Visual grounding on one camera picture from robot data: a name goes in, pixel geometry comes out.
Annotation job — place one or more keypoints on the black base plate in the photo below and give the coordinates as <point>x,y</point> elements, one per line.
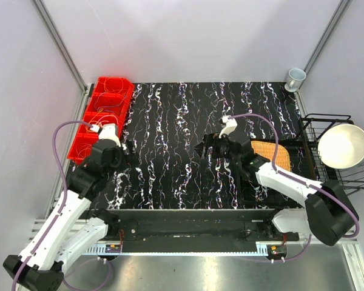
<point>162,230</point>

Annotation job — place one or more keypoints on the white bowl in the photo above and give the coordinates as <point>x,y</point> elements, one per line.
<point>342,147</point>

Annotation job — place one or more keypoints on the white mug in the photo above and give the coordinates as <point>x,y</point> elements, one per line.
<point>294,79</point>

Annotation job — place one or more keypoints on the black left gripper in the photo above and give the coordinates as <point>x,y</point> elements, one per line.
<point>128,160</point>

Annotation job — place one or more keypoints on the black wire dish rack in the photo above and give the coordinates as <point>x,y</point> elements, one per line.
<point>312,127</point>

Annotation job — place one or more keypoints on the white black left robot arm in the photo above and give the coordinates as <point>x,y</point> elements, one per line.
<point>43,263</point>

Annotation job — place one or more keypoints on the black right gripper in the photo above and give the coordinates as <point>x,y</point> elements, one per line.
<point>210,140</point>

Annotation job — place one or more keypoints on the red storage bin row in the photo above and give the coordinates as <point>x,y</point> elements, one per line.
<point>109,104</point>

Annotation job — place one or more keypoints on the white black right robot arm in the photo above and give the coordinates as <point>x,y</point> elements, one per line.
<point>325,211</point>

